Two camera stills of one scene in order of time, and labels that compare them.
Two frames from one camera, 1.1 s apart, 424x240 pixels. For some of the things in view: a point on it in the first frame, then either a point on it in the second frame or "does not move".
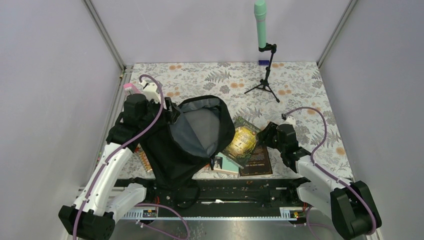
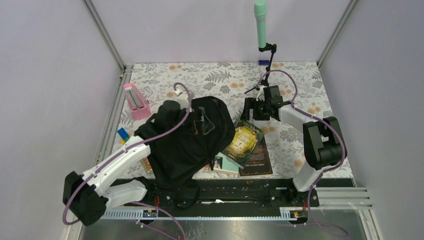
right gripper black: x=271 y=128 -> x=251 y=103
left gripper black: x=166 y=113 -> x=183 y=111
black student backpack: x=180 y=151 does not move
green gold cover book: x=242 y=143 does not move
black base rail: x=182 y=193 does not move
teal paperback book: x=224 y=163 does not move
